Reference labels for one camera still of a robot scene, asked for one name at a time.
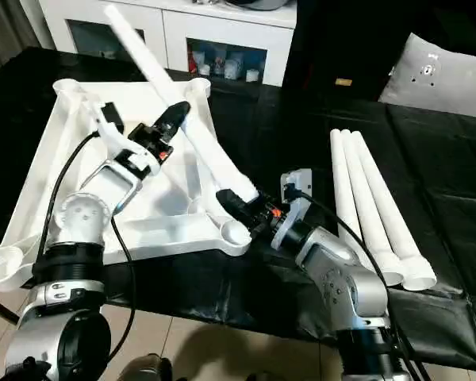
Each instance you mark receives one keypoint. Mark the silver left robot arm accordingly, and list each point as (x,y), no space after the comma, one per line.
(79,254)

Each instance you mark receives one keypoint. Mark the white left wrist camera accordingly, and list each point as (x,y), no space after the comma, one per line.
(109,127)

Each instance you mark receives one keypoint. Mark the dark items on cabinet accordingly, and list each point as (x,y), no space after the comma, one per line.
(254,3)

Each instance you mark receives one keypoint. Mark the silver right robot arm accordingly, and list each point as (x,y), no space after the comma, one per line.
(341,286)

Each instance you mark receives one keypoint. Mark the grey curtain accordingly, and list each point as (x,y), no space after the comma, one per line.
(8,28)

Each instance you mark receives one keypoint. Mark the black table mat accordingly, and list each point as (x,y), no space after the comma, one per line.
(436,182)

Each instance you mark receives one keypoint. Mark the small yellow tag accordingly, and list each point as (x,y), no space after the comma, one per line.
(343,82)

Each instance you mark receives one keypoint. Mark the white glass-door cabinet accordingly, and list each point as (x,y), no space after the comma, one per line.
(166,36)

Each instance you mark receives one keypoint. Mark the black metal frame leg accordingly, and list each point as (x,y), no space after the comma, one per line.
(0,308)

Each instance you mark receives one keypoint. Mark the grey cushion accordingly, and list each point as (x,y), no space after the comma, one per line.
(444,75)

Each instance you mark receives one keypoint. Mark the white plastic table top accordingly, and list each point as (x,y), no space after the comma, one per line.
(79,143)

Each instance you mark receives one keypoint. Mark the white plastic table leg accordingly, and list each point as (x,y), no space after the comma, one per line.
(170,87)
(377,214)
(397,222)
(355,206)

